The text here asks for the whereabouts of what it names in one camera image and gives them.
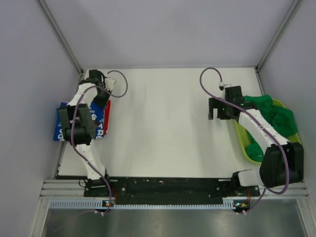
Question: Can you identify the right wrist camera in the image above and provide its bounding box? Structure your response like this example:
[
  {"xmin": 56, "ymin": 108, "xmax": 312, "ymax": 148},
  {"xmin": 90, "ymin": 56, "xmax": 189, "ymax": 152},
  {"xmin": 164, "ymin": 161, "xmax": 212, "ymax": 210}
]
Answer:
[{"xmin": 219, "ymin": 81, "xmax": 232, "ymax": 99}]

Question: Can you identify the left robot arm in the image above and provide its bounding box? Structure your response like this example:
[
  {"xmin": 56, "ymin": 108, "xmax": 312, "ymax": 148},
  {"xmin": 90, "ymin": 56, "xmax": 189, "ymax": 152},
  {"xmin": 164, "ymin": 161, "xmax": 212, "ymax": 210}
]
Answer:
[{"xmin": 58, "ymin": 69, "xmax": 115, "ymax": 196}]

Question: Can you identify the purple cable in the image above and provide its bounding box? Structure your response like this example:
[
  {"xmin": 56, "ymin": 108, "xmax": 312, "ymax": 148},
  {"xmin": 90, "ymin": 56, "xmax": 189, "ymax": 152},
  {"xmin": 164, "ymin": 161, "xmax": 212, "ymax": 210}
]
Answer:
[
  {"xmin": 70, "ymin": 70, "xmax": 128, "ymax": 215},
  {"xmin": 199, "ymin": 67, "xmax": 290, "ymax": 215}
]

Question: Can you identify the red folded t-shirt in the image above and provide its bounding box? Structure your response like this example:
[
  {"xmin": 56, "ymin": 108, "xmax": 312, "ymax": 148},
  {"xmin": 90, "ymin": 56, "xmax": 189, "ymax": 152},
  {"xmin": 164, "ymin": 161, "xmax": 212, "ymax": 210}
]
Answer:
[{"xmin": 104, "ymin": 100, "xmax": 111, "ymax": 135}]

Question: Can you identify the aluminium frame rail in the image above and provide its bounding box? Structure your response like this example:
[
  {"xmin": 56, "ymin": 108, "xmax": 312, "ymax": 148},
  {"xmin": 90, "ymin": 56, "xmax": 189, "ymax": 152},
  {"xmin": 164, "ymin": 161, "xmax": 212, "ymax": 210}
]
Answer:
[{"xmin": 37, "ymin": 0, "xmax": 83, "ymax": 75}]

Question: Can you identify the lime green plastic tray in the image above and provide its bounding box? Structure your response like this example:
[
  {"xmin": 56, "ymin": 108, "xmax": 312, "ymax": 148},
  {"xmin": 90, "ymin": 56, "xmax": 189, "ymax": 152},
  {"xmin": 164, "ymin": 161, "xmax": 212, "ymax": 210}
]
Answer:
[{"xmin": 235, "ymin": 99, "xmax": 301, "ymax": 164}]

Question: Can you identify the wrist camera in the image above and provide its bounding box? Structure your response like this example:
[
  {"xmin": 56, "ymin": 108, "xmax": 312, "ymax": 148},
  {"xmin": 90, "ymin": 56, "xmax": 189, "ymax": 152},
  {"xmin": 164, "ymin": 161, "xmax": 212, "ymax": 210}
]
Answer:
[
  {"xmin": 219, "ymin": 81, "xmax": 232, "ymax": 99},
  {"xmin": 104, "ymin": 78, "xmax": 116, "ymax": 93}
]

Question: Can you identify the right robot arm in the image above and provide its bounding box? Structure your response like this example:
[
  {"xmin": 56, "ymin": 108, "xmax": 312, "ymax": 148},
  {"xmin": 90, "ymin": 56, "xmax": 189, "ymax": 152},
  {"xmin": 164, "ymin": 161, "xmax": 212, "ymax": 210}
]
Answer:
[{"xmin": 208, "ymin": 86, "xmax": 304, "ymax": 196}]

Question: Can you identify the blue t-shirt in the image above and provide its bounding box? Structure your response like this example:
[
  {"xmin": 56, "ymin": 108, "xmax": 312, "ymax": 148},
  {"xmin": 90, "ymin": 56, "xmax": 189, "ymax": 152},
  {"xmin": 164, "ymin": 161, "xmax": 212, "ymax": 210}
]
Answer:
[{"xmin": 53, "ymin": 102, "xmax": 108, "ymax": 142}]

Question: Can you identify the grey cable duct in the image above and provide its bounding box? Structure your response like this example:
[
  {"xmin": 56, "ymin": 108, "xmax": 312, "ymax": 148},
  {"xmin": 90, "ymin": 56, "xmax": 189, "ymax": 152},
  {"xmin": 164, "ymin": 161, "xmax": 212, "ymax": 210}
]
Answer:
[{"xmin": 50, "ymin": 199, "xmax": 247, "ymax": 210}]

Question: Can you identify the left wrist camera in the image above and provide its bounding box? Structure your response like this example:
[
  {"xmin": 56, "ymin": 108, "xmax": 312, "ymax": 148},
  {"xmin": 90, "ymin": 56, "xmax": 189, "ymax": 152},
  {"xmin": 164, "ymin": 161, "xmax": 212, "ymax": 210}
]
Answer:
[{"xmin": 104, "ymin": 78, "xmax": 116, "ymax": 93}]

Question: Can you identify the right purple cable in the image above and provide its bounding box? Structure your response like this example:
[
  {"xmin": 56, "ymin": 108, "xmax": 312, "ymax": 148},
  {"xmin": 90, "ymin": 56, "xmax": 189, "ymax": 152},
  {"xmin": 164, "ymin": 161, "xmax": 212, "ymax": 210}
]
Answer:
[{"xmin": 199, "ymin": 67, "xmax": 290, "ymax": 215}]

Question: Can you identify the green t-shirt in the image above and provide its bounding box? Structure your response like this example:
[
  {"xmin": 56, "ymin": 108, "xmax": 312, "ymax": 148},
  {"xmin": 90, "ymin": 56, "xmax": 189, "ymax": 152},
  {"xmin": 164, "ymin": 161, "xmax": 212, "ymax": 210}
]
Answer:
[{"xmin": 244, "ymin": 95, "xmax": 297, "ymax": 162}]

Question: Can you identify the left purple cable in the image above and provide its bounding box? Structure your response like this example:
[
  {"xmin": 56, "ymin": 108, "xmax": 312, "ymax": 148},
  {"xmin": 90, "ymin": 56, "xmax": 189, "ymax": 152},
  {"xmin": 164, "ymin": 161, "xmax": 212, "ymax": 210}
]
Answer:
[{"xmin": 70, "ymin": 70, "xmax": 128, "ymax": 215}]

